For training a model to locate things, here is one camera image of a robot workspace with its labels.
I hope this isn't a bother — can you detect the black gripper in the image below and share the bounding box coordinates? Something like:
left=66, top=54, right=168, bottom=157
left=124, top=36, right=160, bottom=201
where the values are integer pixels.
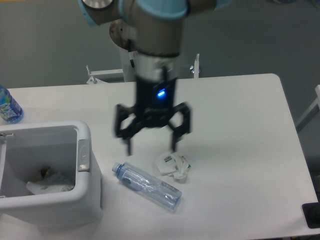
left=114, top=76, right=192, bottom=156

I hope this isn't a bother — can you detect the white push-button trash can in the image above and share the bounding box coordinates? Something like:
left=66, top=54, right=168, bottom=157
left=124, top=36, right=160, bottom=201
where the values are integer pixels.
left=0, top=120, right=104, bottom=227

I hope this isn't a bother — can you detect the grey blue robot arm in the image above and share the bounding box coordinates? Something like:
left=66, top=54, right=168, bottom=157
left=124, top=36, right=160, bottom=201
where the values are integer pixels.
left=78, top=0, right=230, bottom=152

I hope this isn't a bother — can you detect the crumpled paper trash in bin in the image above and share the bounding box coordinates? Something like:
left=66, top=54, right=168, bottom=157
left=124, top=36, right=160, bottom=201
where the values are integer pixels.
left=26, top=166, right=75, bottom=195

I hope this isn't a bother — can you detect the crumpled white paper wrapper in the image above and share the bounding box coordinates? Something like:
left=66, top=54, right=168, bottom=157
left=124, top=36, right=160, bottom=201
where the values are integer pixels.
left=155, top=152, right=191, bottom=180

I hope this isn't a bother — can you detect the empty clear plastic bottle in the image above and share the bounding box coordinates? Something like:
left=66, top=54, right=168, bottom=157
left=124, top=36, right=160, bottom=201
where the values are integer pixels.
left=112, top=162, right=182, bottom=211

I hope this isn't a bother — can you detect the blue labelled water bottle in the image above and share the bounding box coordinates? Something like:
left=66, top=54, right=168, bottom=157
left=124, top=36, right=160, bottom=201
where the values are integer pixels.
left=0, top=85, right=24, bottom=124

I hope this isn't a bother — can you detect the black device at table edge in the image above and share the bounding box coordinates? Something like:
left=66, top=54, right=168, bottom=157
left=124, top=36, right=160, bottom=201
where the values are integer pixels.
left=302, top=202, right=320, bottom=229

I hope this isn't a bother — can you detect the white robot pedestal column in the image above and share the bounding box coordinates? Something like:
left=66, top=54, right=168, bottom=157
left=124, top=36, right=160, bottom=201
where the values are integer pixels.
left=109, top=19, right=138, bottom=82

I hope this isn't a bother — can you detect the white pedestal base frame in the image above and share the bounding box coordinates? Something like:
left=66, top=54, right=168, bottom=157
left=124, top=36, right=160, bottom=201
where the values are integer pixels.
left=86, top=53, right=202, bottom=85

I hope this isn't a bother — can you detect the black cable on pedestal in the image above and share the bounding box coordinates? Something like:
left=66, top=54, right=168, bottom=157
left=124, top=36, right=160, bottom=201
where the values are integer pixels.
left=127, top=38, right=137, bottom=70

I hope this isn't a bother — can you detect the white frame at right edge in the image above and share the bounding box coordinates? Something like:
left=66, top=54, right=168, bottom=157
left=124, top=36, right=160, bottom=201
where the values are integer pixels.
left=295, top=84, right=320, bottom=133

